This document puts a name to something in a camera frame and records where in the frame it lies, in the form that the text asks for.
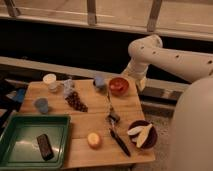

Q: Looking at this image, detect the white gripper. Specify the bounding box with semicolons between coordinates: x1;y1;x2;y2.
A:
122;62;148;92

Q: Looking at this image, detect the dark grape bunch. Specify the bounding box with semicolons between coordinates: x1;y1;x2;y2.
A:
65;91;88;112

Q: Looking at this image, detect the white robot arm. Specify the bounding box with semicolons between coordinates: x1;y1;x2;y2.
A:
123;35;213;171

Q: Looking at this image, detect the red bowl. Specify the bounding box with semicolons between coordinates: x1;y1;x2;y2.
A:
109;77;129;96

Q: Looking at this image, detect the small blue cup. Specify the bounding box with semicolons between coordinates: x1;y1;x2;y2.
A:
93;76;105;88

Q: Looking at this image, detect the metal peeler tool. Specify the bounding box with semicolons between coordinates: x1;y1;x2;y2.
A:
107;95;120;130

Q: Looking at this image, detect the banana slice pale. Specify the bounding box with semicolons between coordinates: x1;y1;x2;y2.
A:
136;124;153;148

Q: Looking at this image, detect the wooden cutting board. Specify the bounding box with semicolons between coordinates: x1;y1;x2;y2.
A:
20;79;155;170

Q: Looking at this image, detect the dark bowl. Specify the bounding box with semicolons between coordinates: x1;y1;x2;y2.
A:
129;120;158;149

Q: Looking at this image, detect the yellow round fruit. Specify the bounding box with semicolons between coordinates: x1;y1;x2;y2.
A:
87;133;101;149

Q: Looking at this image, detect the white plastic cup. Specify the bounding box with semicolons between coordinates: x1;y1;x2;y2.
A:
43;73;58;92

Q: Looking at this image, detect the blue plastic cup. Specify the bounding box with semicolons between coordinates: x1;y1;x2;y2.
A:
34;98;49;114

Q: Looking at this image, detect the dark brown chocolate bar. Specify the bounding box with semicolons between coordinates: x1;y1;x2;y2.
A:
37;134;54;161

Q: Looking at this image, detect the blue object at left edge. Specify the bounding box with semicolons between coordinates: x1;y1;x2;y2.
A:
13;89;26;103

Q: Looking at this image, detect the green plastic tray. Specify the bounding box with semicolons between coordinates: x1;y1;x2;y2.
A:
0;115;70;171

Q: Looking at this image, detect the black handled knife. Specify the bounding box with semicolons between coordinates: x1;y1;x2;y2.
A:
109;128;131;157

